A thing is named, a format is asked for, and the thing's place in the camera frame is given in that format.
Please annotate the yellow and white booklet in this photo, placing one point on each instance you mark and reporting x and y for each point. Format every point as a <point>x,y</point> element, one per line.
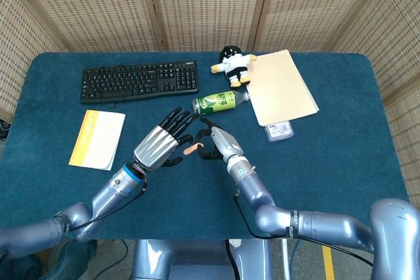
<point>97,139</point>

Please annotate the blue felt table mat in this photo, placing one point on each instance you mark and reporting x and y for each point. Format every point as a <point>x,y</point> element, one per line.
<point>183,201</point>

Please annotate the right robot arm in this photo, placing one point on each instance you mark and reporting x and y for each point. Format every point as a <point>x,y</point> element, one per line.
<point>315,214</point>

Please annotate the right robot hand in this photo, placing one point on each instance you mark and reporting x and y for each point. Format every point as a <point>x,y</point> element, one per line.
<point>218,144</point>

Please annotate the black and white plush doll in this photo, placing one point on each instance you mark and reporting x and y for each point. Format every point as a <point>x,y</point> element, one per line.
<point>233,66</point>

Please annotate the small pink curved object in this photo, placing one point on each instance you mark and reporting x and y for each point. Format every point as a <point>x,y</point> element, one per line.
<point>193,149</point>

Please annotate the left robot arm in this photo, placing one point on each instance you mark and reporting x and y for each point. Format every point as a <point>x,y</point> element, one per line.
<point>82,204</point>

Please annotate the green label plastic bottle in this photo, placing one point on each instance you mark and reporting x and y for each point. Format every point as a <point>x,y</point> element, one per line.
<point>220,102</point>

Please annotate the woven bamboo folding screen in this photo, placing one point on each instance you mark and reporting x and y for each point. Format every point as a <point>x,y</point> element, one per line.
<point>210,8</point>

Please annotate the small clear plastic box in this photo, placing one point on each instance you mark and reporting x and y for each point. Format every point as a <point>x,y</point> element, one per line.
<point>279,131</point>

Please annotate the grey-blue robot torso base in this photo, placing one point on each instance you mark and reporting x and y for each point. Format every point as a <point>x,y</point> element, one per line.
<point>203,260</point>

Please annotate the beige paper folder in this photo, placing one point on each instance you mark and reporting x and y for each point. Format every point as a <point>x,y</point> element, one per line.
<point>282,87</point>

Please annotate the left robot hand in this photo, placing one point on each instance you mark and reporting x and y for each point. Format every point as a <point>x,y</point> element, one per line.
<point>163,142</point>

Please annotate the black computer keyboard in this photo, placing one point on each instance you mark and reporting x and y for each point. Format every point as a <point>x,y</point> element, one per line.
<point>140,80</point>

